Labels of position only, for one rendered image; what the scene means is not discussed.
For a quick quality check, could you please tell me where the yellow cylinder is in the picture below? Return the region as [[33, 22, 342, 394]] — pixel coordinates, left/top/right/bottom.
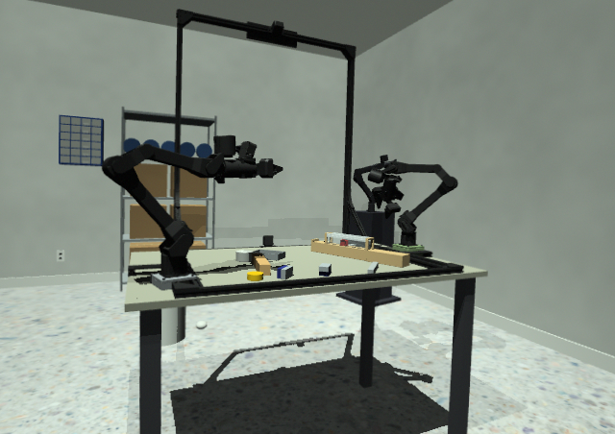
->
[[247, 272, 263, 281]]

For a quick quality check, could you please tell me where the tan rectangular bar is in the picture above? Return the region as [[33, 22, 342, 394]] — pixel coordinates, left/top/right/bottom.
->
[[252, 253, 271, 276]]

